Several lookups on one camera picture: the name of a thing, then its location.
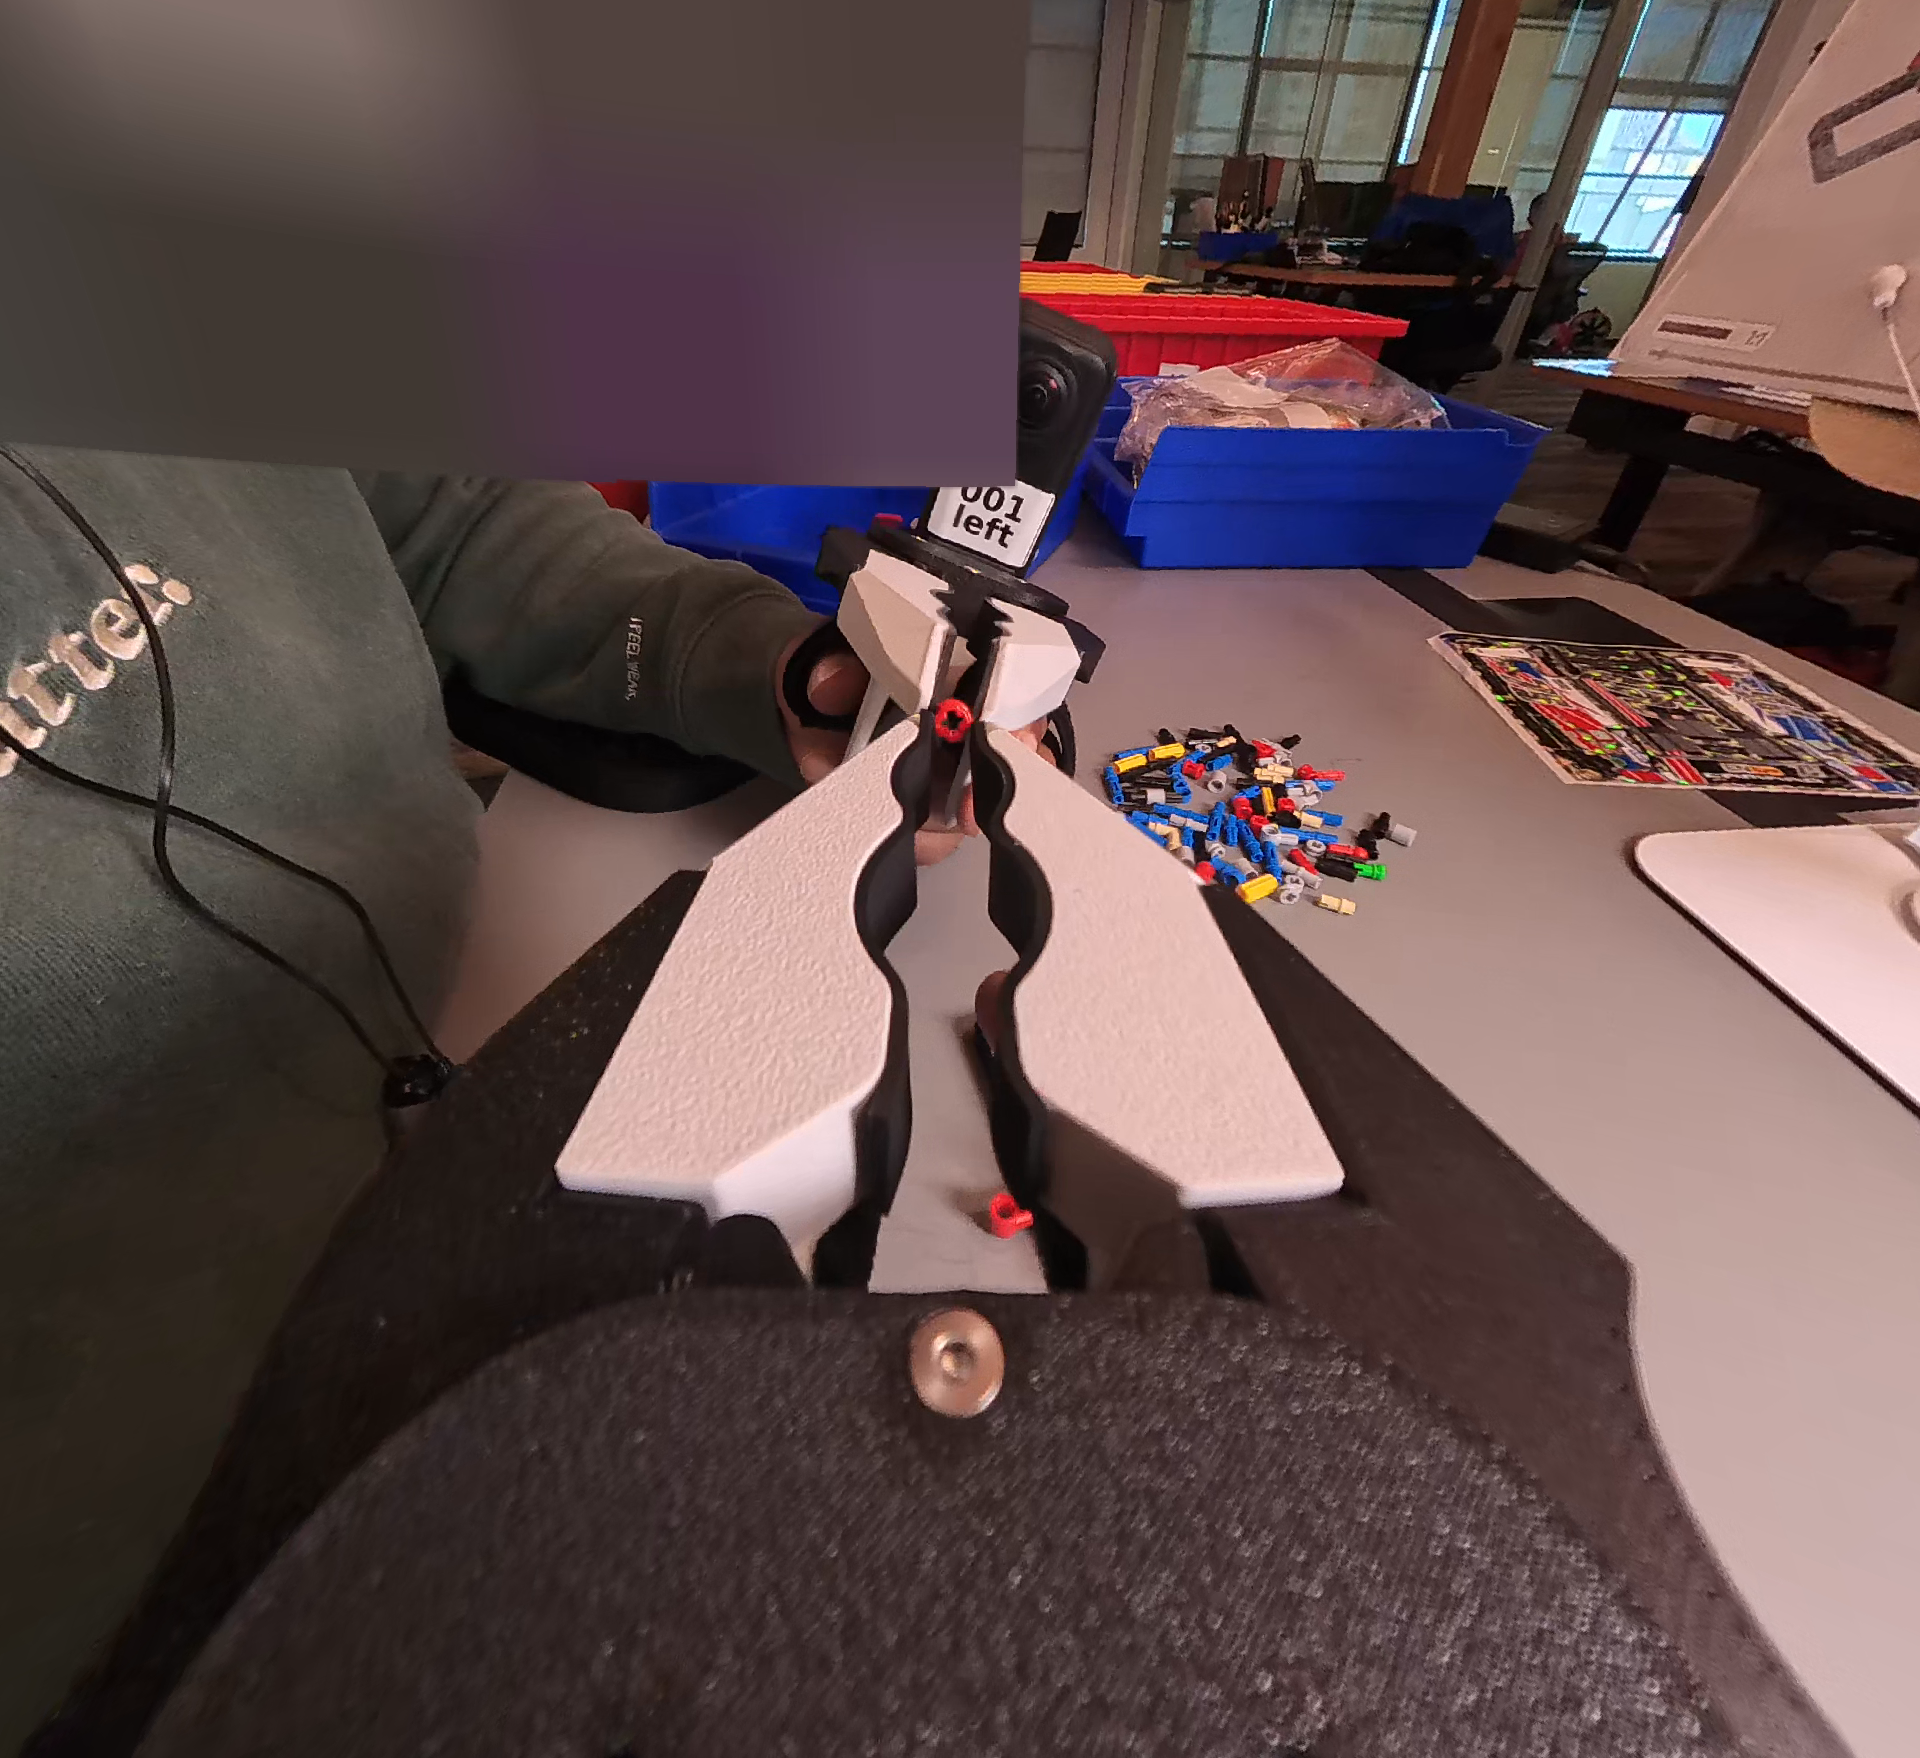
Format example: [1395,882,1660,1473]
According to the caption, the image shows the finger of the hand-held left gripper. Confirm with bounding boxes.
[959,619,1085,830]
[835,558,962,830]

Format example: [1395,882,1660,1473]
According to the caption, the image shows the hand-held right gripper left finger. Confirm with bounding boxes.
[555,716,939,1279]

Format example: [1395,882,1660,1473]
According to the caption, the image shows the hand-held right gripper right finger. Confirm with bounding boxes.
[965,723,1346,1253]

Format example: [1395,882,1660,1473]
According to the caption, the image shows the person's left forearm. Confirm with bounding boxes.
[358,476,818,784]

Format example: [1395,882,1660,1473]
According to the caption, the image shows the pile of small lego pieces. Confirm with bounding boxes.
[1101,723,1419,919]

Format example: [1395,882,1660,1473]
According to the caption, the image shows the lego sticker sheet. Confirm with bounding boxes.
[1428,629,1920,792]

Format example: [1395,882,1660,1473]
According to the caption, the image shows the lego instruction booklet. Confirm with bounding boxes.
[1611,0,1920,416]

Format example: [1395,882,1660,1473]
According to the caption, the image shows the person's left hand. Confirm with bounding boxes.
[776,619,871,788]

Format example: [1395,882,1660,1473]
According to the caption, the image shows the empty blue plastic bin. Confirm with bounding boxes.
[648,484,1088,575]

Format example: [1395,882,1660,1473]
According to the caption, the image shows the blue plastic bin with bag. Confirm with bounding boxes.
[1082,374,1547,573]

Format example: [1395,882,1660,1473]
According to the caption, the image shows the clear plastic bag of parts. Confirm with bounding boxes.
[1117,341,1448,469]

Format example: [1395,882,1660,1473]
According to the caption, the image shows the red plastic bin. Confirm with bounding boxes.
[1020,262,1411,378]

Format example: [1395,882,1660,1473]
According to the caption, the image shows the white book stand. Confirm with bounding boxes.
[1632,264,1920,1115]

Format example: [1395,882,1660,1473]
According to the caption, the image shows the wooden edged table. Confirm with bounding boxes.
[1530,355,1920,439]

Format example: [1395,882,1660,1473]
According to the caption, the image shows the wooden pillar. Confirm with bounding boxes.
[1410,0,1570,199]

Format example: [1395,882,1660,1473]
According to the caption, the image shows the black earphones with cable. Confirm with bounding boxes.
[0,445,456,1112]

